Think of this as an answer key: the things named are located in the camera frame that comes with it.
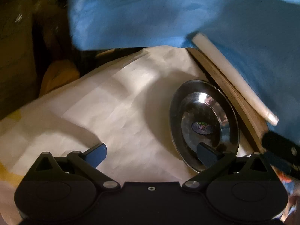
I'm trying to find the small steel plate with sticker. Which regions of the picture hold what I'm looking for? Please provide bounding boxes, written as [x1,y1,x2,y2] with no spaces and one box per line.
[169,80,239,173]

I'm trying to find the wooden cutting board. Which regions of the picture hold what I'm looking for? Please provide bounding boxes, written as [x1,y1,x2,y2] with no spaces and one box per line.
[187,48,268,153]

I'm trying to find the cream paper sheet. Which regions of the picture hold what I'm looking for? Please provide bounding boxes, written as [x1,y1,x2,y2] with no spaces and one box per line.
[0,45,254,225]

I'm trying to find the blue cloth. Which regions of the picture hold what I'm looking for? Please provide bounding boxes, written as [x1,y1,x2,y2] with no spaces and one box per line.
[68,0,299,143]

